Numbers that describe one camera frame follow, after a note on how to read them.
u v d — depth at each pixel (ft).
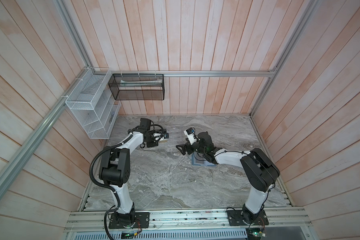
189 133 2.63
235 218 2.40
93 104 2.27
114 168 1.66
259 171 1.62
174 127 3.37
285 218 2.49
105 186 1.67
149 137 2.68
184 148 2.68
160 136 2.75
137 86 3.45
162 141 3.21
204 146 2.41
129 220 2.15
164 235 2.30
